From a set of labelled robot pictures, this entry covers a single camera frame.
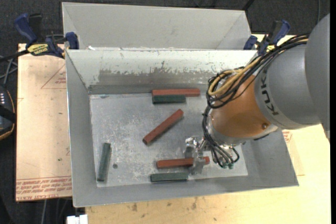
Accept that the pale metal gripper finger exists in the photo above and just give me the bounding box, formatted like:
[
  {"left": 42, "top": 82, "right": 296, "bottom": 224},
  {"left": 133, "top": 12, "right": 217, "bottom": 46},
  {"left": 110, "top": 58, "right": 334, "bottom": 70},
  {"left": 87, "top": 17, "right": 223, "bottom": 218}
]
[
  {"left": 188, "top": 157, "right": 207, "bottom": 176},
  {"left": 183, "top": 144, "right": 196, "bottom": 159}
]

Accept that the red-brown block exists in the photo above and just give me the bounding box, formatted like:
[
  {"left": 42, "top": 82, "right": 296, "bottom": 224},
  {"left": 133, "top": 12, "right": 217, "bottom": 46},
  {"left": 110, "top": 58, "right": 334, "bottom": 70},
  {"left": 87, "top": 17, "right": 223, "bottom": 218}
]
[
  {"left": 156, "top": 156, "right": 211, "bottom": 169},
  {"left": 142, "top": 109, "right": 185, "bottom": 145},
  {"left": 151, "top": 88, "right": 201, "bottom": 98}
]

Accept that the dark green flat block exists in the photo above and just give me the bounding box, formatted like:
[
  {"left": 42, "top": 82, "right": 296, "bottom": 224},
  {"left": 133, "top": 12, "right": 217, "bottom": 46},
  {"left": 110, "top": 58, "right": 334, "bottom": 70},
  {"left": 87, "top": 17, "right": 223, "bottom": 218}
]
[
  {"left": 152, "top": 94, "right": 187, "bottom": 105},
  {"left": 150, "top": 172, "right": 189, "bottom": 183},
  {"left": 97, "top": 142, "right": 112, "bottom": 183}
]

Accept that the grey metal bin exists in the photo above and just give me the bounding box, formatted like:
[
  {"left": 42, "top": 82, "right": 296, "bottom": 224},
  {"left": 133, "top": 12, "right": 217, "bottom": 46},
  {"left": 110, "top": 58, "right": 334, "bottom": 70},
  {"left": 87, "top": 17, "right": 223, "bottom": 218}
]
[{"left": 61, "top": 2, "right": 300, "bottom": 208}]

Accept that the brown cardboard board, red print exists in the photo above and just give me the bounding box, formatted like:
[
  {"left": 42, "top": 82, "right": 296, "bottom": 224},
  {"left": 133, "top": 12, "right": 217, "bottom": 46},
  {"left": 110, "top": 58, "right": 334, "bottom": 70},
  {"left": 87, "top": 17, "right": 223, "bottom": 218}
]
[{"left": 15, "top": 43, "right": 306, "bottom": 202}]

